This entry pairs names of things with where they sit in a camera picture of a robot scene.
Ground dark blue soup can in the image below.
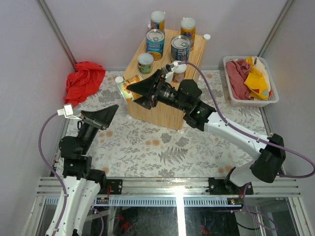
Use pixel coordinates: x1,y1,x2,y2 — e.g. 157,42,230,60
171,35,190,61

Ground aluminium mounting rail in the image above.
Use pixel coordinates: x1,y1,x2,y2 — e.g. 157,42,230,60
36,176,301,197

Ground red crumpled cloth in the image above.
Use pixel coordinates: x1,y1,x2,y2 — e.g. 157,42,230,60
64,61,106,107

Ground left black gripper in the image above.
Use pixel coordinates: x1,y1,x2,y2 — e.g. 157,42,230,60
80,104,120,155

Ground pink cloth in basket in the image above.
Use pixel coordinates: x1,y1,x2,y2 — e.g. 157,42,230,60
225,59,251,100

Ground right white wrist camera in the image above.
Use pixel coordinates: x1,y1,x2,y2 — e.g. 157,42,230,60
162,61,179,83

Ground fruit can silver bottom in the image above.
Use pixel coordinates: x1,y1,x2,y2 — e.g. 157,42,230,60
172,64,187,83

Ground Progresso chicken noodle can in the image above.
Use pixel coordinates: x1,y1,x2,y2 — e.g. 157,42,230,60
146,29,165,61

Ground white cloth in basket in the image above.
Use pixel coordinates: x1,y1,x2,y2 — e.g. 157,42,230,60
252,57,271,92

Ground yellow cloth in basket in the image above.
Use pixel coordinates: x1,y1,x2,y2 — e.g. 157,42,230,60
244,57,269,100

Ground tall yellow congee can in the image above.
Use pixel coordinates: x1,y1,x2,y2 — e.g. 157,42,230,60
181,18,196,51

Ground floral table mat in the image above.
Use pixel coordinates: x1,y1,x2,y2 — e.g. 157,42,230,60
54,70,281,178

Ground white corner connector front-left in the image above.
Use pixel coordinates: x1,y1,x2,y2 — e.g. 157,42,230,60
115,76,124,83

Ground short yellow silver-top can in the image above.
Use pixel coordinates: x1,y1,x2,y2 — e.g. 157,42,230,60
116,75,143,103

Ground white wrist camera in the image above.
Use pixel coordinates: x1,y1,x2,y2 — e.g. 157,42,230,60
162,61,179,83
57,104,80,119

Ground small green white-lid can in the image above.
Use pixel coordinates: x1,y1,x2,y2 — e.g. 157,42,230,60
137,53,154,74

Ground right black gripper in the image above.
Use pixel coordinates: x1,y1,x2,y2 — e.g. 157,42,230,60
127,69,189,113

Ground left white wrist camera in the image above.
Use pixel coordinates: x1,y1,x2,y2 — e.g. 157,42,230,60
57,104,80,119

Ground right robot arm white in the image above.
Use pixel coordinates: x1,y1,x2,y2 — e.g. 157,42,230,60
127,69,286,194

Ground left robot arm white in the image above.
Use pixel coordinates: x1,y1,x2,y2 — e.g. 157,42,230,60
45,104,119,236

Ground white plastic basket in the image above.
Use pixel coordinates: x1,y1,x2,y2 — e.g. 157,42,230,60
223,56,279,107

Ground white corner connector back-right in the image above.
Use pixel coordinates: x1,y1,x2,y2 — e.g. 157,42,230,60
203,34,211,40

